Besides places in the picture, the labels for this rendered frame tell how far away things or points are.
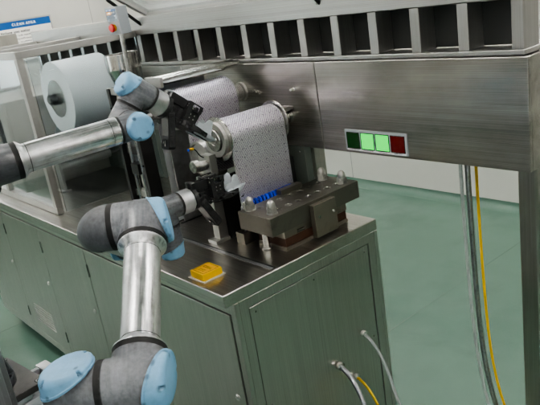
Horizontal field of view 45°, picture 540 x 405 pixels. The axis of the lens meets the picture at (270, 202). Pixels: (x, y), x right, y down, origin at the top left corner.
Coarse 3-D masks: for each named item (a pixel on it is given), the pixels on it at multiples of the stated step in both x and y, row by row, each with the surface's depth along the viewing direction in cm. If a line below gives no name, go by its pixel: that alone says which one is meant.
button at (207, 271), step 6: (204, 264) 198; (210, 264) 197; (192, 270) 195; (198, 270) 194; (204, 270) 194; (210, 270) 193; (216, 270) 193; (192, 276) 196; (198, 276) 193; (204, 276) 191; (210, 276) 192
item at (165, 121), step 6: (168, 114) 193; (174, 114) 194; (162, 120) 196; (168, 120) 193; (174, 120) 194; (162, 126) 196; (168, 126) 193; (174, 126) 195; (162, 132) 196; (168, 132) 194; (174, 132) 195; (162, 138) 197; (168, 138) 194; (174, 138) 195; (162, 144) 197; (168, 144) 194; (174, 144) 195
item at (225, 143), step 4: (216, 124) 207; (212, 128) 209; (216, 128) 207; (220, 128) 206; (220, 132) 206; (224, 132) 206; (220, 136) 207; (224, 136) 206; (224, 140) 206; (224, 144) 206; (228, 144) 207; (208, 148) 214; (224, 148) 207; (228, 148) 208; (212, 152) 213; (216, 152) 211; (220, 152) 210; (224, 152) 208; (216, 156) 212; (220, 156) 210
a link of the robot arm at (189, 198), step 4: (176, 192) 196; (180, 192) 196; (184, 192) 196; (188, 192) 196; (192, 192) 198; (184, 196) 195; (188, 196) 195; (192, 196) 196; (184, 200) 194; (188, 200) 195; (192, 200) 196; (188, 204) 195; (192, 204) 196; (196, 204) 198; (188, 208) 195; (192, 208) 197; (188, 212) 197
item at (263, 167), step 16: (272, 144) 218; (240, 160) 210; (256, 160) 215; (272, 160) 219; (288, 160) 224; (240, 176) 211; (256, 176) 216; (272, 176) 220; (288, 176) 225; (240, 192) 212; (256, 192) 217
